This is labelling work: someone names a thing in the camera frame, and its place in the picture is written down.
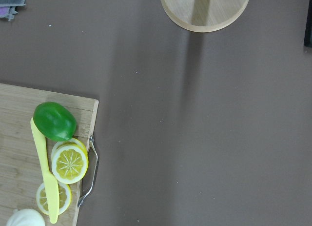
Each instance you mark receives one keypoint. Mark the lemon slice hidden behind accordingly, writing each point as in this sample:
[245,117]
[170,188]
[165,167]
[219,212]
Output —
[69,142]

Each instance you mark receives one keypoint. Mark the green toy lime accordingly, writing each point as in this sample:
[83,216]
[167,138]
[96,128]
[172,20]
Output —
[54,121]

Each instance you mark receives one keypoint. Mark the lemon slice upper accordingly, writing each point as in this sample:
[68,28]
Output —
[69,163]

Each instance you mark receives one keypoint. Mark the lemon slice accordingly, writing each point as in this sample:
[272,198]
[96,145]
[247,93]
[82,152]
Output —
[69,163]
[65,198]

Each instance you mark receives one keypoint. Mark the round wooden stand base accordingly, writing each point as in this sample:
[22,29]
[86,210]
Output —
[204,15]

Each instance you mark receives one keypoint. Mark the lemon slice lower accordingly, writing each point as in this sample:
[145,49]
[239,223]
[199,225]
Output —
[65,198]

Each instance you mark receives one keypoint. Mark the yellow plastic toy knife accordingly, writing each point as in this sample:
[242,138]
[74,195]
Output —
[49,180]

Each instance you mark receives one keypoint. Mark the bamboo cutting board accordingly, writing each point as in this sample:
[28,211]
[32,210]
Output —
[20,173]

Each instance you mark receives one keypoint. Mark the black tray edge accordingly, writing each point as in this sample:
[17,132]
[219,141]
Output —
[308,29]

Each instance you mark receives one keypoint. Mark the white toy garlic bulb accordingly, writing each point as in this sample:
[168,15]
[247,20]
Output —
[26,217]

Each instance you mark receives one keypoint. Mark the purple cloth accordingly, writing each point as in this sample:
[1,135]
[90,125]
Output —
[4,11]

